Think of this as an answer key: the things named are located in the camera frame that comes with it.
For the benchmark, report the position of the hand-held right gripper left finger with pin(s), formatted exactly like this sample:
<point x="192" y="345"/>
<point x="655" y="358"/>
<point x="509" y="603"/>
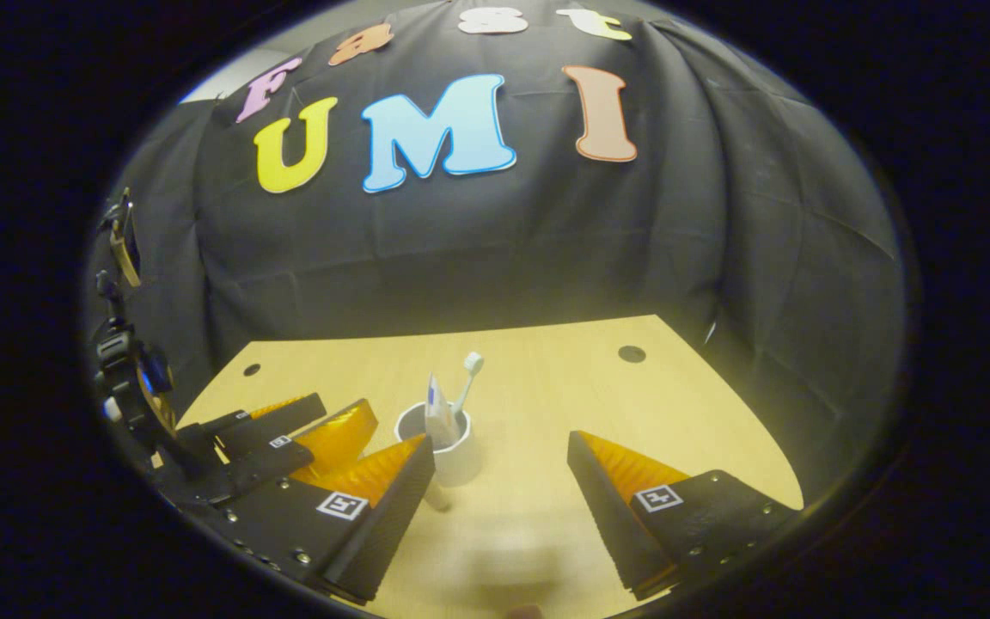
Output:
<point x="392" y="516"/>

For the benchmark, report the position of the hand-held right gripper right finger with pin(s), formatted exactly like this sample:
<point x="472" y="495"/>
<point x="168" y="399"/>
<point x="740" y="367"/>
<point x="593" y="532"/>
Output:
<point x="602" y="516"/>

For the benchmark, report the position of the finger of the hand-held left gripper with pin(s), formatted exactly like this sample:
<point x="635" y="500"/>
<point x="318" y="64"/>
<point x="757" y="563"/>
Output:
<point x="336" y="434"/>
<point x="280" y="417"/>

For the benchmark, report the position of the white toothpaste tube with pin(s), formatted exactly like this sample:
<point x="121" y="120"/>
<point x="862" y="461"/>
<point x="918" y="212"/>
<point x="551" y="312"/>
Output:
<point x="439" y="421"/>

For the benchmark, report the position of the pale green toothbrush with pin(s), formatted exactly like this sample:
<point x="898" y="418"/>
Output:
<point x="471" y="365"/>

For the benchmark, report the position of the light wooden desktop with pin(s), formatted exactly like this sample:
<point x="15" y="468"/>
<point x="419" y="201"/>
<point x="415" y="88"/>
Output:
<point x="564" y="387"/>

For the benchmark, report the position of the black backdrop cloth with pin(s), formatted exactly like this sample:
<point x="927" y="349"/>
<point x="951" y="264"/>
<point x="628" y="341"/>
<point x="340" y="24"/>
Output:
<point x="504" y="249"/>

